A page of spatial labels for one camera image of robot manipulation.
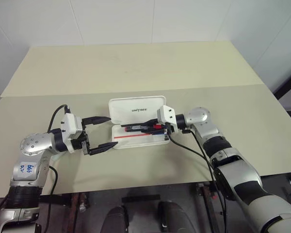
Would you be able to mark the red and black marker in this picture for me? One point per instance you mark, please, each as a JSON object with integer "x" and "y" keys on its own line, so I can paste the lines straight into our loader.
{"x": 135, "y": 128}

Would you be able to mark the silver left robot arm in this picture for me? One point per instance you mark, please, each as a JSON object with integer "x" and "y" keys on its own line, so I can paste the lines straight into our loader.
{"x": 31, "y": 145}

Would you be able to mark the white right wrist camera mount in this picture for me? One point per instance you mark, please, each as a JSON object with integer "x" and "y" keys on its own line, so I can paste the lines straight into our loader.
{"x": 166, "y": 115}

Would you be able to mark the metal table frame leg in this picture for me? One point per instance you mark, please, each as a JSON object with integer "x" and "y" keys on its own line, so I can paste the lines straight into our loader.
{"x": 206, "y": 201}

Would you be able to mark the dark rounded shape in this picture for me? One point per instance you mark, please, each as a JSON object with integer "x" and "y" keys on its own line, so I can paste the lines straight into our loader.
{"x": 117, "y": 219}
{"x": 171, "y": 217}

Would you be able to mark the black metal frame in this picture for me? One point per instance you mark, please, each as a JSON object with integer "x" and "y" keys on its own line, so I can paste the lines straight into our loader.
{"x": 289, "y": 82}

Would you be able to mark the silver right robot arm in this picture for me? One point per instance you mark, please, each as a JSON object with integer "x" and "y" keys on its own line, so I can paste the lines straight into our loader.
{"x": 235, "y": 167}

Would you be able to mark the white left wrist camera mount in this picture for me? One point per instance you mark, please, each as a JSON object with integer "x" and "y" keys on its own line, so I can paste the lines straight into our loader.
{"x": 70, "y": 126}

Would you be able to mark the blue marker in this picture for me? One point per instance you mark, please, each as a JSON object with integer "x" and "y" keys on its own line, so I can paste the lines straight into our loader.
{"x": 163, "y": 132}

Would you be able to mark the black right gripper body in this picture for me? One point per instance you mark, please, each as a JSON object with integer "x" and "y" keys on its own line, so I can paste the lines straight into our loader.
{"x": 168, "y": 132}

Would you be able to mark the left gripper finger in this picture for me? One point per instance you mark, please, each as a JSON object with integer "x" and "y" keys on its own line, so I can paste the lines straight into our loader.
{"x": 97, "y": 119}
{"x": 103, "y": 147}

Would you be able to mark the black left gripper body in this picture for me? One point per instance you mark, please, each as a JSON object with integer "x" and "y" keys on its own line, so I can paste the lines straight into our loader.
{"x": 85, "y": 143}

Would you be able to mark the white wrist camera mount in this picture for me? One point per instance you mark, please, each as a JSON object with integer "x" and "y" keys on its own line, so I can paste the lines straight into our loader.
{"x": 70, "y": 126}
{"x": 166, "y": 115}

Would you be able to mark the thin red pen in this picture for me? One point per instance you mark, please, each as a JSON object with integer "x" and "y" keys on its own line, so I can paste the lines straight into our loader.
{"x": 128, "y": 136}

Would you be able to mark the black bar under table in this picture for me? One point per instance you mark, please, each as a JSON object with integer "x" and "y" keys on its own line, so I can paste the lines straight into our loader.
{"x": 140, "y": 197}
{"x": 55, "y": 199}

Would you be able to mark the white plastic pencil case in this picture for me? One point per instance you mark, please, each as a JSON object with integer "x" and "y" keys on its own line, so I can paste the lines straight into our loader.
{"x": 135, "y": 108}

